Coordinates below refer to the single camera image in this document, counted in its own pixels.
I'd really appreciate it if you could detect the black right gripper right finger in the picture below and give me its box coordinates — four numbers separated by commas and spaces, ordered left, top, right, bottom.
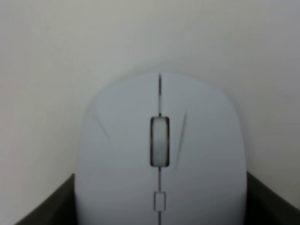
244, 172, 300, 225

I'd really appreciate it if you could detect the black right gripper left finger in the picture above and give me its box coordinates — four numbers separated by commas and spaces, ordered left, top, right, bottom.
17, 174, 78, 225

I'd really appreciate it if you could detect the white wireless computer mouse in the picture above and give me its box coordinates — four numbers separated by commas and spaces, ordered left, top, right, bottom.
75, 74, 247, 225

